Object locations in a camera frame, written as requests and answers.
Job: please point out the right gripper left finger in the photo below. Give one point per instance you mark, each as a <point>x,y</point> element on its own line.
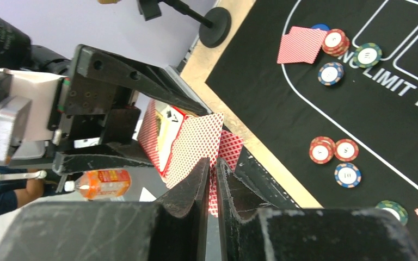
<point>173,227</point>

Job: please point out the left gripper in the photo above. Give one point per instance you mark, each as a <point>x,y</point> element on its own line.
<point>27,99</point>

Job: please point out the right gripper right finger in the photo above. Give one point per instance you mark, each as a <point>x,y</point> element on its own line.
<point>251,228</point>

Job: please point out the playing card deck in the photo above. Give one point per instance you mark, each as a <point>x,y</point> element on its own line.
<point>175,141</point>

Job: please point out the blue poker chip stack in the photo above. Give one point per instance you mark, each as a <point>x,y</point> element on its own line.
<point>347,175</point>

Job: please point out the red poker chip stack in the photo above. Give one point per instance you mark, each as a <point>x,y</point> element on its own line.
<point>322,149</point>

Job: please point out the green poker chip stack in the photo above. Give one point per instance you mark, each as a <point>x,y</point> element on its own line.
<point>396,209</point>

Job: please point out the single playing card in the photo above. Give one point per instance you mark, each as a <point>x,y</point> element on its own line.
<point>300,45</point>

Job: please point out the single red poker chip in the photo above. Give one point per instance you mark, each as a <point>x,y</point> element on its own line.
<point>336,43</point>

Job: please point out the single green poker chip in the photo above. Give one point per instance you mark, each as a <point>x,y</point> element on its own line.
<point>367,55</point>

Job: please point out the blue small blind button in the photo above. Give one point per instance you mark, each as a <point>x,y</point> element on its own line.
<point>321,26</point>

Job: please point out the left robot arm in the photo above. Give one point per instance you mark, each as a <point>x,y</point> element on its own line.
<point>69,131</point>

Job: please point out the person forearm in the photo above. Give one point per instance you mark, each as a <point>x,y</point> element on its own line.
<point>18,193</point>

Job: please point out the orange drink bottle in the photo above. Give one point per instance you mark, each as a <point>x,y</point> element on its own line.
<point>100,184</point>

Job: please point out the black poker table mat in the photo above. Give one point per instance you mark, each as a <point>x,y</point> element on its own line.
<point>286,106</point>

